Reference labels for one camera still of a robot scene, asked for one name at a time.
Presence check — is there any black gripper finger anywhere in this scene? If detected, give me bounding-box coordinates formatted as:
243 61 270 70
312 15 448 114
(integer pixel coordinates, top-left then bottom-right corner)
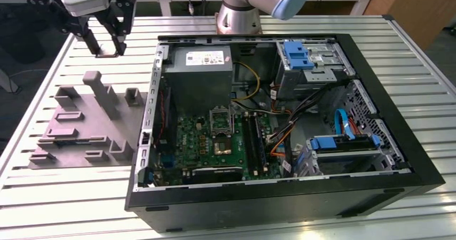
26 0 106 59
98 0 139 57

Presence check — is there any metal socket cover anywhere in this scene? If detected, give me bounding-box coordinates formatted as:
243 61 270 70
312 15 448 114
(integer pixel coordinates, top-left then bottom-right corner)
208 106 236 137

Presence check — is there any CPU socket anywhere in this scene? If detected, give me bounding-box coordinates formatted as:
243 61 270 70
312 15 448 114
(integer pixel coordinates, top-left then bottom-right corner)
212 135 235 157

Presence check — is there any black office chair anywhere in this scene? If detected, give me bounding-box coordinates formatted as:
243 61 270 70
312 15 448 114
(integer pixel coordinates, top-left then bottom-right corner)
0 3 50 64

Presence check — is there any grey power supply unit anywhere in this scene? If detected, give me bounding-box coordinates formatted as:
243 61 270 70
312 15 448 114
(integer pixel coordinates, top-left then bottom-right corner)
162 46 236 115

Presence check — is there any grey parts rack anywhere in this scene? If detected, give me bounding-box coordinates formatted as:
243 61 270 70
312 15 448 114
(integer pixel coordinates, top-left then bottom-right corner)
27 71 150 170

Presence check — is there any green RAM stick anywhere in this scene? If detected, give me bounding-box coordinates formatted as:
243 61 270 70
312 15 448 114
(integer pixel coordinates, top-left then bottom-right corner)
54 137 108 146

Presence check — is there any blue drive latch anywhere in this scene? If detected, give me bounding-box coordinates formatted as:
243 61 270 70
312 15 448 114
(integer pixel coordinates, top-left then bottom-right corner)
284 41 315 70

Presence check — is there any green motherboard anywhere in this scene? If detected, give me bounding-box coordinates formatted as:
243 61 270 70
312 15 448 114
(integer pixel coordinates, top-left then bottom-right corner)
148 111 286 186

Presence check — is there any blue port connector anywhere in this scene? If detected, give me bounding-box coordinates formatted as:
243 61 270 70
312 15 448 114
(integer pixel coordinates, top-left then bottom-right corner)
139 170 156 186

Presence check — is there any black RAM slot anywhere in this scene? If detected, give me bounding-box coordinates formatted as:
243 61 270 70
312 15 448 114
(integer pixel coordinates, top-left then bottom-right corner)
242 113 258 176
251 113 271 173

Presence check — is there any metal drive cage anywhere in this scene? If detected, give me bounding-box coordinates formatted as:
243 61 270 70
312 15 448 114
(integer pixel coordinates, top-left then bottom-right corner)
276 41 358 99

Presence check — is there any black graphics card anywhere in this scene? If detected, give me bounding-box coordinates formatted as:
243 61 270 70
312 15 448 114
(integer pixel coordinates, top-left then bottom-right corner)
184 166 246 183

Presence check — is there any hard disk in blue carrier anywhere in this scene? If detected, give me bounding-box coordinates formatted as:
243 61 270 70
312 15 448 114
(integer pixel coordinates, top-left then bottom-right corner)
308 133 383 152

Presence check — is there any black PC case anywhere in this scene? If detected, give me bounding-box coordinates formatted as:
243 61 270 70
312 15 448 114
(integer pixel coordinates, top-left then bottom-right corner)
123 33 447 234

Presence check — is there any wooden cabinet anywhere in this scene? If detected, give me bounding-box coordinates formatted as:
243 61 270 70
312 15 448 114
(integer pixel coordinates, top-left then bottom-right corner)
366 0 456 50

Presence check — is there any metal disk bay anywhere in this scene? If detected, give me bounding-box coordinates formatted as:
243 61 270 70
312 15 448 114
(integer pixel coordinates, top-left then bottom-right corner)
292 143 411 176

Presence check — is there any white wrist camera black face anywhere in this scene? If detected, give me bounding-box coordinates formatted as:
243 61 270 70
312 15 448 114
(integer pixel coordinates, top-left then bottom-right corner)
54 0 110 18

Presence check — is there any thin red wire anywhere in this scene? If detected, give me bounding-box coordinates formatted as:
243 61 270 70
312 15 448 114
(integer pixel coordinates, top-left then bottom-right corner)
156 89 171 147

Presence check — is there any yellow wire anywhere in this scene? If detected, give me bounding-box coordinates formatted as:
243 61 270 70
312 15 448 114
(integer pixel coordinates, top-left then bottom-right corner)
231 60 262 100

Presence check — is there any grey wire bundle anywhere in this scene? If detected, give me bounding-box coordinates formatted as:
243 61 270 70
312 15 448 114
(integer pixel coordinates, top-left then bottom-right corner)
231 100 287 115

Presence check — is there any black cable bundle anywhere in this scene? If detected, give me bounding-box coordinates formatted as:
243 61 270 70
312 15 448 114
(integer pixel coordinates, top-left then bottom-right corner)
267 79 348 144

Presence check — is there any orange wire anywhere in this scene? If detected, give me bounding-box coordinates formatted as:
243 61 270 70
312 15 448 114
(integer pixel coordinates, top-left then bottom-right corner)
270 129 296 158

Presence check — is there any blue flat wire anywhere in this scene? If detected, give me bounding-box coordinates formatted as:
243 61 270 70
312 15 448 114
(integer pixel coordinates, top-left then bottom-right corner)
335 108 358 141

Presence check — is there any blue drive rail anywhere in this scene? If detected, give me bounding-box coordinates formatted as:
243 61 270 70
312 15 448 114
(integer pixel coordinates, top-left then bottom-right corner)
295 148 316 176

